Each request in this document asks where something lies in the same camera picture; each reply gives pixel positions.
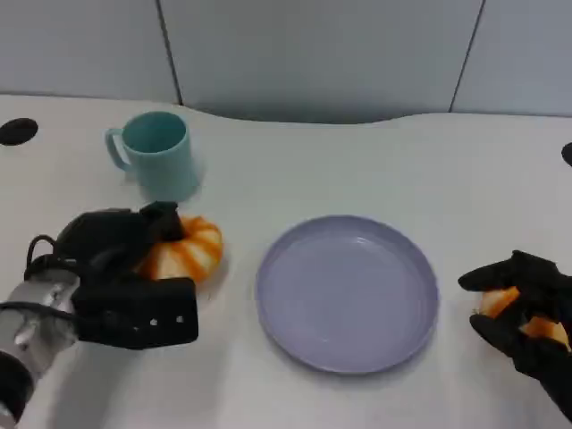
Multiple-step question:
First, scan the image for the black looped wrist cable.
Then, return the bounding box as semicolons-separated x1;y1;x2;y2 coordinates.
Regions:
23;235;86;282

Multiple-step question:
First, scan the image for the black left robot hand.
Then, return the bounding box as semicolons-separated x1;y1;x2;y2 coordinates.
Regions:
57;200;187;287

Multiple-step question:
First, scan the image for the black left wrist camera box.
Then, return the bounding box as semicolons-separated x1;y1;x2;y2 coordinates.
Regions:
71;276;200;350

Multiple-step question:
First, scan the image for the orange white toy bread roll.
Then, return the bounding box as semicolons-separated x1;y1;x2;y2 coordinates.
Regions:
480;285;572;353
133;214;223;283

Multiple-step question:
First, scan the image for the lilac plate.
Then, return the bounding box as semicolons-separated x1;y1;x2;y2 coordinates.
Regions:
255;214;440;375

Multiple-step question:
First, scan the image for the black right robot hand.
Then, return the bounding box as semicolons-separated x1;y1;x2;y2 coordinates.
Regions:
458;249;572;422

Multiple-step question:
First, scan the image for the black cable across arm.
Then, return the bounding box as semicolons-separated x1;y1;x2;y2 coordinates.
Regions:
0;301;80;324

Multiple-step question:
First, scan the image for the pale green mug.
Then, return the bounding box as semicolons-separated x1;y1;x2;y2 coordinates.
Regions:
105;111;201;202

